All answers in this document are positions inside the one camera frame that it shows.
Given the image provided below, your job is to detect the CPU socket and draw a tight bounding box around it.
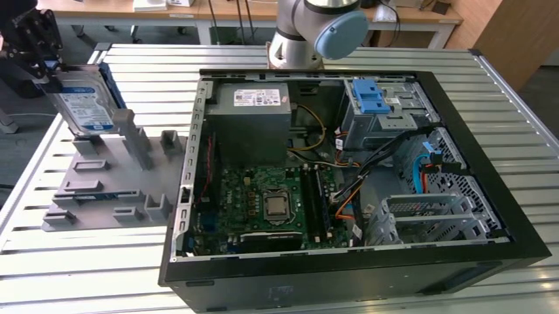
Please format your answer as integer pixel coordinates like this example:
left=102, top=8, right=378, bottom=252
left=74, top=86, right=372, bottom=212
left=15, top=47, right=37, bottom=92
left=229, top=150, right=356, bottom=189
left=258, top=186, right=297, bottom=227

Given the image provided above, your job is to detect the hard disk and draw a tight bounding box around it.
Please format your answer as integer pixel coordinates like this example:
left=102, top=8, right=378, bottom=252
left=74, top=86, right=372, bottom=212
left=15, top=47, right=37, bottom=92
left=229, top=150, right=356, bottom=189
left=41, top=60, right=128, bottom=137

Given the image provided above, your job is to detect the silver CPU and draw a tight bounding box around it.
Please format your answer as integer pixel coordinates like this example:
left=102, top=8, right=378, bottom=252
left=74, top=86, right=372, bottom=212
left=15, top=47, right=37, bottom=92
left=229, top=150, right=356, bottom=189
left=264, top=195, right=289, bottom=218

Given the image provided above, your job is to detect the black power wire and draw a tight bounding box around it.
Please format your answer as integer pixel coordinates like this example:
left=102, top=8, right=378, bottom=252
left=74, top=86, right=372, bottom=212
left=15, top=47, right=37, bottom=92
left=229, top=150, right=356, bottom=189
left=421, top=152, right=472, bottom=175

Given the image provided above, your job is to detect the grey parts rack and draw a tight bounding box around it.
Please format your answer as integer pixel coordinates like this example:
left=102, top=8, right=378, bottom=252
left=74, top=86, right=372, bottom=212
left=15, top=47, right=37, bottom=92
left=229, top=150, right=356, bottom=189
left=38, top=109, right=189, bottom=233

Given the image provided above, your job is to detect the yellow wire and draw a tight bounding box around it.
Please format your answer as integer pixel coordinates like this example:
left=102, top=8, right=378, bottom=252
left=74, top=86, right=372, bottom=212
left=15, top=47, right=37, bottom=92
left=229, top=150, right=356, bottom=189
left=286, top=103, right=328, bottom=152

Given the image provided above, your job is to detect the wooden cabinet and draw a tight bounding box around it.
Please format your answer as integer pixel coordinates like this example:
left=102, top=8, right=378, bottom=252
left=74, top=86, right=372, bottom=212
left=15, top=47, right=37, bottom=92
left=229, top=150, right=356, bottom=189
left=444, top=0, right=559, bottom=91

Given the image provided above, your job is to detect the metal disk bay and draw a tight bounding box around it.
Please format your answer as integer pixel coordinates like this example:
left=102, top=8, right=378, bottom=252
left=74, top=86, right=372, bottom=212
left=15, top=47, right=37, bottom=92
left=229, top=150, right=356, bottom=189
left=365, top=192, right=497, bottom=246

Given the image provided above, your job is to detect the wooden desk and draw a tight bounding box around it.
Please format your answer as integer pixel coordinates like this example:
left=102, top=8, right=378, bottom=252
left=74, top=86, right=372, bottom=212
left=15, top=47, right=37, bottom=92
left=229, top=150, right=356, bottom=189
left=38, top=0, right=464, bottom=50

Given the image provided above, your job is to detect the black RAM stick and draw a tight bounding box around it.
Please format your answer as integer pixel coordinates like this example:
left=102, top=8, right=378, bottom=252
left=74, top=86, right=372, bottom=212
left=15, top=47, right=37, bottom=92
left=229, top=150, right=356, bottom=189
left=300, top=166, right=322, bottom=242

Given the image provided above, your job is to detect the black PC case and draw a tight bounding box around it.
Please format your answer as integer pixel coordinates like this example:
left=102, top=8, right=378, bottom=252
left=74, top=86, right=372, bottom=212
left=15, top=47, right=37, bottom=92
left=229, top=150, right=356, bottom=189
left=157, top=68, right=552, bottom=312

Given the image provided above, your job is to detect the black wire bundle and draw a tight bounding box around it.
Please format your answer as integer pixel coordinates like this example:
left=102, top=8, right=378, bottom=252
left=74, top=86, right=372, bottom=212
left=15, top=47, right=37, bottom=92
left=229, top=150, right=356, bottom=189
left=333, top=126, right=441, bottom=203

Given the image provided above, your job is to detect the grey metal foot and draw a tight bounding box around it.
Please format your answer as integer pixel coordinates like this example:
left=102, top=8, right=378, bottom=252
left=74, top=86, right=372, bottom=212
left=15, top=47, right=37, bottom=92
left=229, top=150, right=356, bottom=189
left=0, top=107, right=21, bottom=135

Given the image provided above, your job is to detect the blue plastic drive latch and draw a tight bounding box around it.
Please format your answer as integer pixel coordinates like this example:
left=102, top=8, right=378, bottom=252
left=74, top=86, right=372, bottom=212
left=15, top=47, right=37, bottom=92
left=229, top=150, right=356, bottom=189
left=350, top=78, right=392, bottom=114

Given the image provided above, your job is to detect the grey power supply unit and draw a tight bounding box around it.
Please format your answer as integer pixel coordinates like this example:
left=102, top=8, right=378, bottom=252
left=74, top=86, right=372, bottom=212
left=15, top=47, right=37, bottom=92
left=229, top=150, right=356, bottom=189
left=204, top=81, right=292, bottom=167

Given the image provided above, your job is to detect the blue data wire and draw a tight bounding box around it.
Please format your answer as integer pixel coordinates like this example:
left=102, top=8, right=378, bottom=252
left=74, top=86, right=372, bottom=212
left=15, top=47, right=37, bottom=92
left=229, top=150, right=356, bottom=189
left=410, top=141, right=438, bottom=196

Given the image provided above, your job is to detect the black mesh bin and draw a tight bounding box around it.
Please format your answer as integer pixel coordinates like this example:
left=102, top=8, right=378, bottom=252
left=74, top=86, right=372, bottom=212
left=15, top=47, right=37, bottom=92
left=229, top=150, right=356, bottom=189
left=0, top=55, right=49, bottom=99

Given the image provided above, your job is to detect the green motherboard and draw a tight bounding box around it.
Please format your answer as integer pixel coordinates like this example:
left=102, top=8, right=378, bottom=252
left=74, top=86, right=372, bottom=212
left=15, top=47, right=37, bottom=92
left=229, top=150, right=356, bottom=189
left=193, top=165, right=350, bottom=256

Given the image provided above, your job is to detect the metal optical drive cage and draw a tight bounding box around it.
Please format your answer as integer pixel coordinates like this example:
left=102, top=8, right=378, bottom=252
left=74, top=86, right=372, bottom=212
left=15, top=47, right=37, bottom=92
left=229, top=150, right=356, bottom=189
left=340, top=78, right=440, bottom=151

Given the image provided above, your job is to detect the orange wire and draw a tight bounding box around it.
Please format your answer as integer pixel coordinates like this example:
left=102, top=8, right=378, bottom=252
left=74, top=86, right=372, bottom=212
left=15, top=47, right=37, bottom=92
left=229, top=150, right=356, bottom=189
left=333, top=200, right=357, bottom=224

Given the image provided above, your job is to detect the black graphics card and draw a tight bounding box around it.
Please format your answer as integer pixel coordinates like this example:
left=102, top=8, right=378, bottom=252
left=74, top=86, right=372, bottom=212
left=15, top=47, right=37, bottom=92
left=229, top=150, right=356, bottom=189
left=237, top=230, right=304, bottom=253

